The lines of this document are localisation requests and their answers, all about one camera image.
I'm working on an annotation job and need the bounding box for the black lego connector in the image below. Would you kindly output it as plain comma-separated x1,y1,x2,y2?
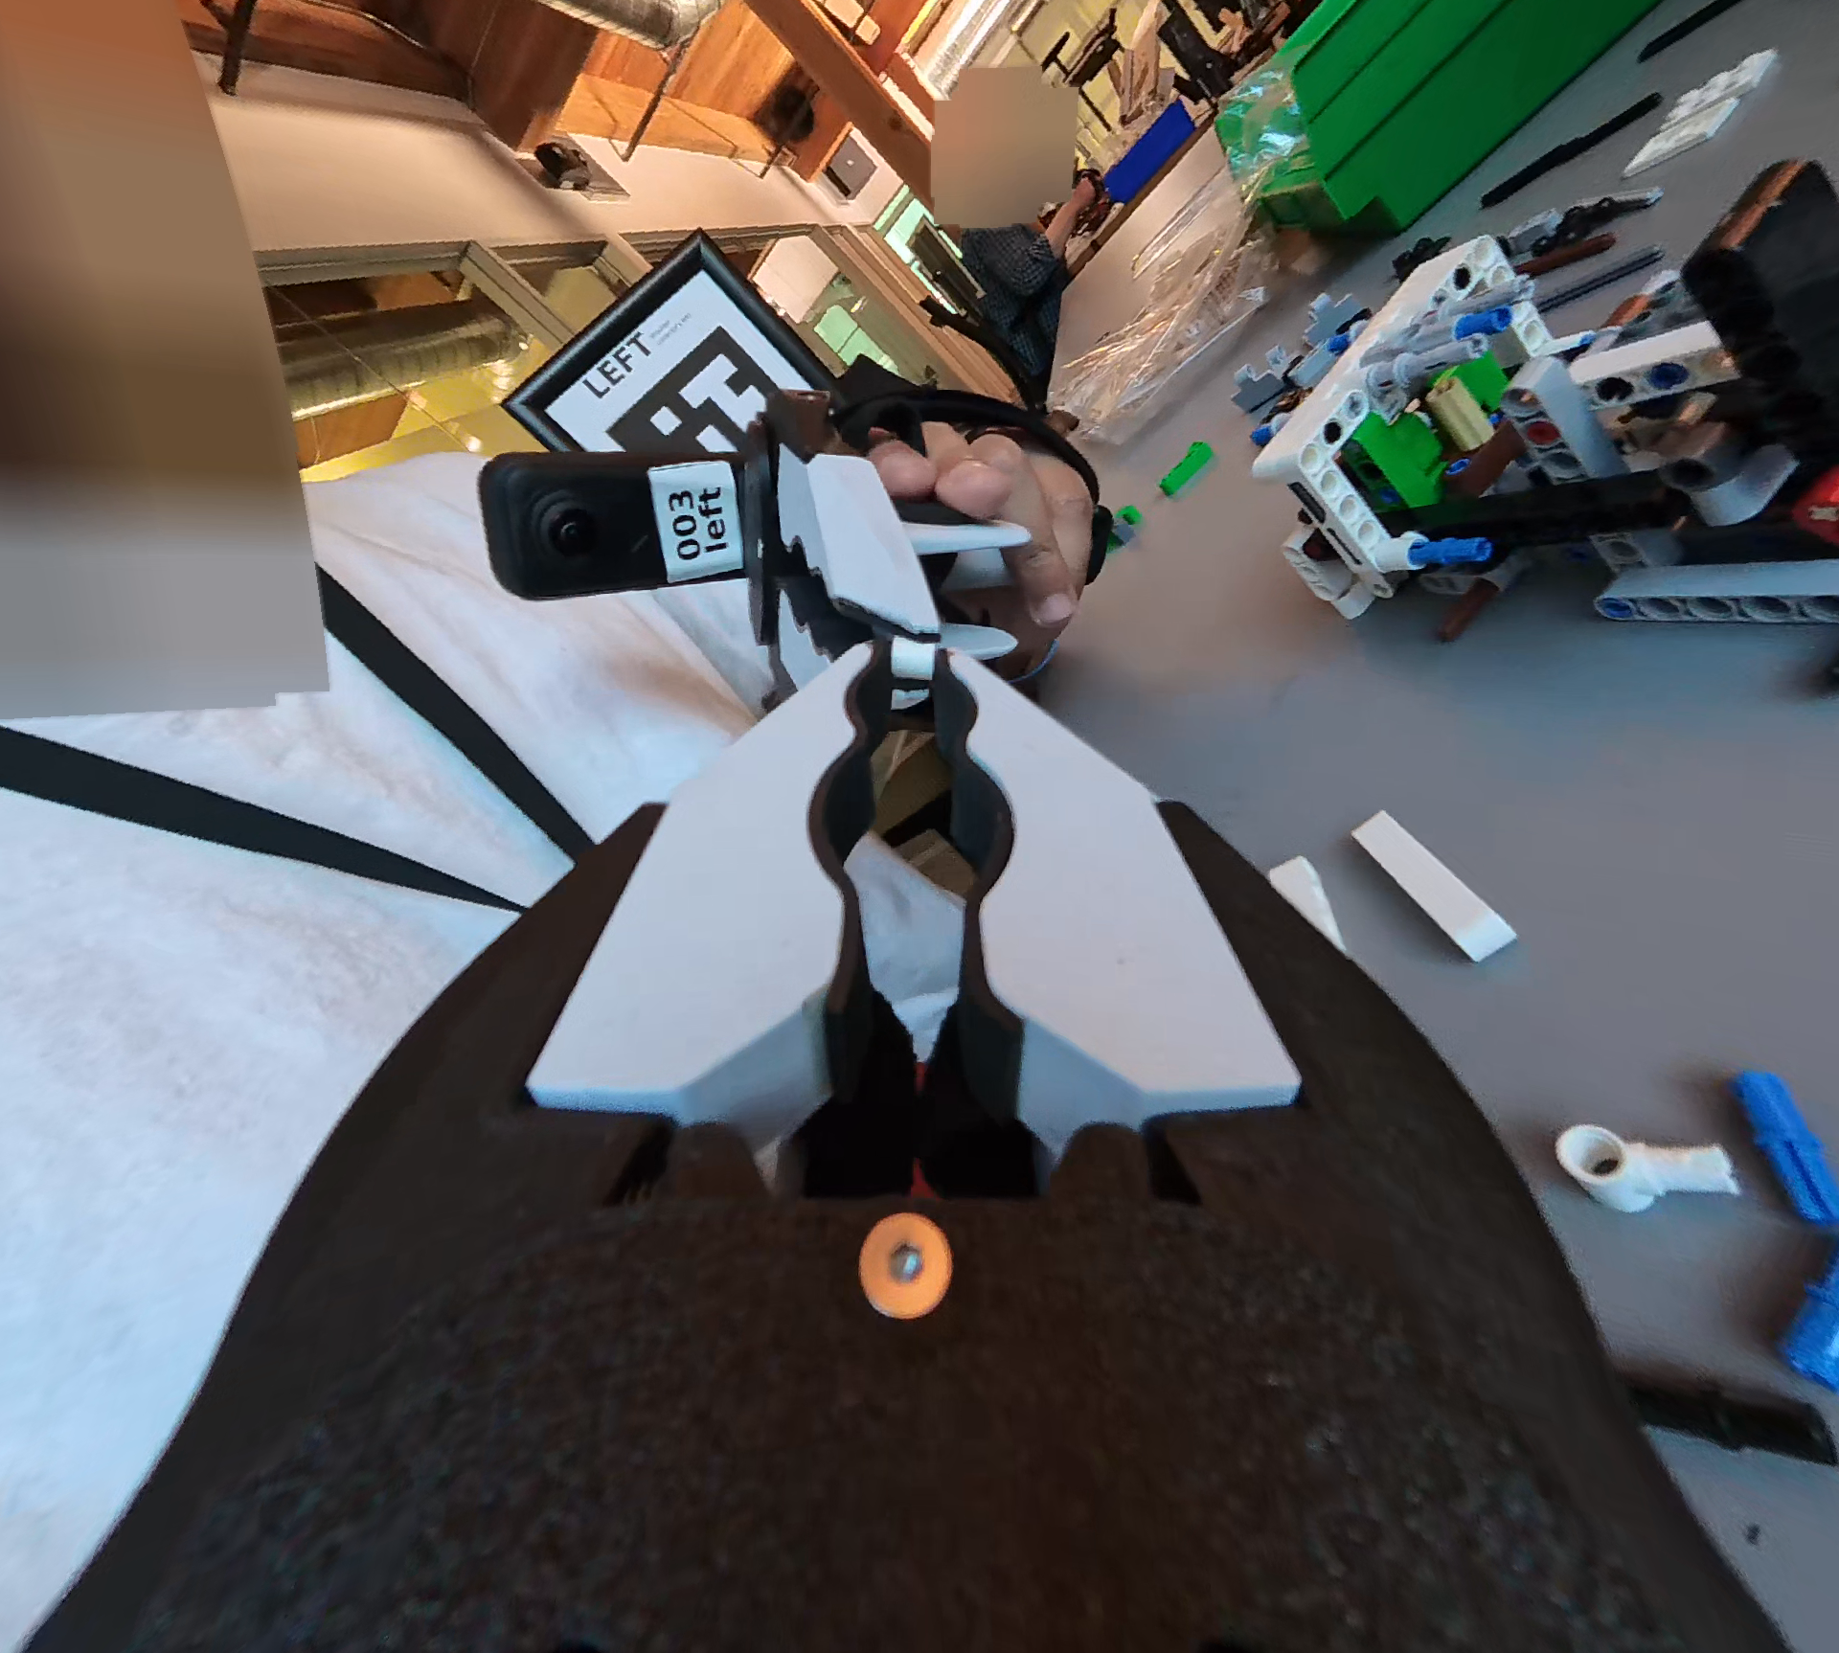
1626,1377,1839,1470

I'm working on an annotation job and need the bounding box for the small white lego plate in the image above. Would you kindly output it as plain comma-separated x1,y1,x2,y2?
1622,50,1779,179

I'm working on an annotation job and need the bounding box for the person's left hand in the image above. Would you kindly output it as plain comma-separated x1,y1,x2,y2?
873,425,1100,682

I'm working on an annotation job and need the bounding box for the white lego pin connector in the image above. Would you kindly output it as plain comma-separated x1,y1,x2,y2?
1555,1123,1741,1216

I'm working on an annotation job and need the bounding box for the blue storage bin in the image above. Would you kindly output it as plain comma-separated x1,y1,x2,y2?
1104,100,1197,199

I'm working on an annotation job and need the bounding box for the partly built lego truck model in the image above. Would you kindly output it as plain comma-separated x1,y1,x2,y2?
1249,159,1839,696

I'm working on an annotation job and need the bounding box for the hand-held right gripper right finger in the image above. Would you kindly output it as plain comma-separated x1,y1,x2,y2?
931,660,1304,1155

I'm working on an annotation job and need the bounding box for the white lego slope tile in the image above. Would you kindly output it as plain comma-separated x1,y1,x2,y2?
1348,809,1519,966
1269,855,1352,954

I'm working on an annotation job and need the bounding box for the clear plastic bag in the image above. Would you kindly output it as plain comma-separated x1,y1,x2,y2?
1215,66,1316,233
1060,159,1300,441

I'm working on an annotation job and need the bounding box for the blue lego pin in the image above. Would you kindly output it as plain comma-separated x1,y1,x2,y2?
1729,1069,1839,1226
1779,1262,1839,1391

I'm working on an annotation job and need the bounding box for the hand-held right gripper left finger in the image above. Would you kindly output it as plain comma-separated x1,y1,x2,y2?
524,648,891,1192

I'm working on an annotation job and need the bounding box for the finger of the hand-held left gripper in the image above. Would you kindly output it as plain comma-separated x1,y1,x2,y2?
782,453,1032,561
786,535,1016,664

